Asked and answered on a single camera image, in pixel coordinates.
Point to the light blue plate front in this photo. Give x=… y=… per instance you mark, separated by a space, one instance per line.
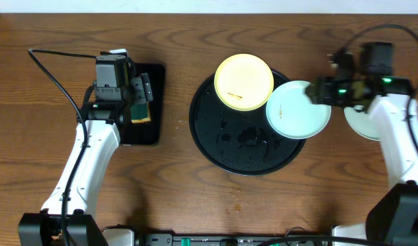
x=359 y=121

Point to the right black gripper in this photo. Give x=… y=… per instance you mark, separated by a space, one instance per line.
x=321 y=91

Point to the black rectangular tray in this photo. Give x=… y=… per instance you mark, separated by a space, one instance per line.
x=148 y=133

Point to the black round tray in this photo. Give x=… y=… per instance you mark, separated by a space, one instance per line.
x=239 y=142

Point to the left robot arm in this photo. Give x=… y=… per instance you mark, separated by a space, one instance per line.
x=67 y=217

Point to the green yellow sponge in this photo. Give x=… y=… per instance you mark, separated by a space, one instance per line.
x=140 y=113

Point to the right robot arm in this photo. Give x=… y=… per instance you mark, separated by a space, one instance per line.
x=389 y=104

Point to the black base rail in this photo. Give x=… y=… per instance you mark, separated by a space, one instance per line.
x=229 y=240

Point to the yellow plate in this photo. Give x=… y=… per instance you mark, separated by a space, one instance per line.
x=243 y=82

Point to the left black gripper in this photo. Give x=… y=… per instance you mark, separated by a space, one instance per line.
x=142 y=90

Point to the light blue plate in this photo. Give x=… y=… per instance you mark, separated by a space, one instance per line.
x=359 y=121
x=290 y=112

